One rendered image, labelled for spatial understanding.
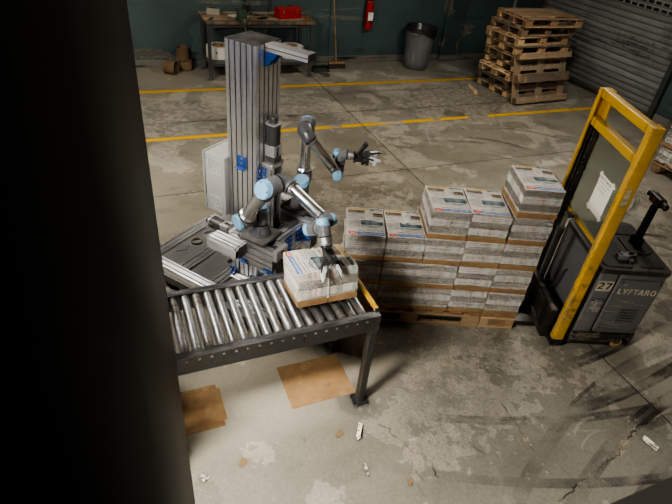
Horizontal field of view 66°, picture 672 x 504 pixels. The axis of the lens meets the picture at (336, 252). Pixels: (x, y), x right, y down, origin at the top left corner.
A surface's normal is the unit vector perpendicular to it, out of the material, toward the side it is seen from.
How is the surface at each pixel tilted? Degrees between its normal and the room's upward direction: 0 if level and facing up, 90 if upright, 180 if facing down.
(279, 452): 0
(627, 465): 0
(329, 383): 0
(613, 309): 90
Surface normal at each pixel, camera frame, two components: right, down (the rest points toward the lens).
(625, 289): 0.00, 0.59
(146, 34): 0.37, 0.58
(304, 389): 0.09, -0.80
